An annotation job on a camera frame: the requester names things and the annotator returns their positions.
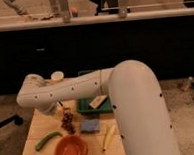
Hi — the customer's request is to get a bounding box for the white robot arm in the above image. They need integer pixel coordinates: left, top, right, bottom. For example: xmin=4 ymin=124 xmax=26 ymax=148
xmin=17 ymin=59 xmax=181 ymax=155

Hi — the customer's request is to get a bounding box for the orange bowl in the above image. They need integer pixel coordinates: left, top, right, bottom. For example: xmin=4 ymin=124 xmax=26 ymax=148
xmin=54 ymin=135 xmax=89 ymax=155

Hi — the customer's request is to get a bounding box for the white mug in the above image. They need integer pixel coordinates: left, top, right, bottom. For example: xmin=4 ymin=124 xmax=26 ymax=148
xmin=50 ymin=71 xmax=64 ymax=83

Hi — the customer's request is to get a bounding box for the green cucumber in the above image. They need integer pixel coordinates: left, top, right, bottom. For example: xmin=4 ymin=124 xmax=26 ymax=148
xmin=35 ymin=132 xmax=62 ymax=151

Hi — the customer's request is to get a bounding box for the dark red grape bunch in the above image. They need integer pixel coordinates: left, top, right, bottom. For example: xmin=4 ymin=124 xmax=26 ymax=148
xmin=61 ymin=108 xmax=75 ymax=135

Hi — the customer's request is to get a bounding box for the blue sponge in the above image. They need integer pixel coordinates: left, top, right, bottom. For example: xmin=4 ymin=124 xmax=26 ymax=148
xmin=81 ymin=119 xmax=99 ymax=133

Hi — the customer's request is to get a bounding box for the green plastic tray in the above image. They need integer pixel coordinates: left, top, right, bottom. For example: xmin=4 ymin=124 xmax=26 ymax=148
xmin=73 ymin=68 xmax=115 ymax=115

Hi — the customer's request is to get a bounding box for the yellow banana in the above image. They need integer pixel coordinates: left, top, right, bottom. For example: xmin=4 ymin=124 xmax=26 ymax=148
xmin=102 ymin=125 xmax=115 ymax=151

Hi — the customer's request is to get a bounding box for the wooden block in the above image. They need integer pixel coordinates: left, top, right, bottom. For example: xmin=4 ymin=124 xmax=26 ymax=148
xmin=89 ymin=95 xmax=107 ymax=109

